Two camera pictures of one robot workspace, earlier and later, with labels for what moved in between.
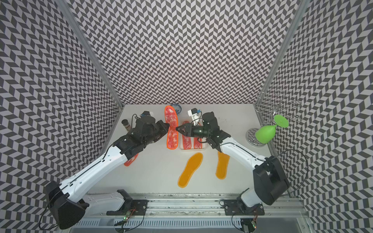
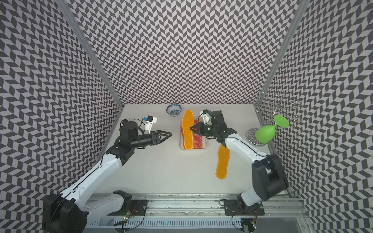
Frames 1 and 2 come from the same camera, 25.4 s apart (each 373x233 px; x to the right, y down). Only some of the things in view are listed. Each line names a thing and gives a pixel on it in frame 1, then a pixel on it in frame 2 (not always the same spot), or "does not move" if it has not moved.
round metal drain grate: (251, 138) does not move
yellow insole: (222, 165) does not move
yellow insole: (193, 164) to (187, 122)
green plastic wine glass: (265, 134) does not move
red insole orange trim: (128, 162) to (197, 138)
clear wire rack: (270, 103) does not move
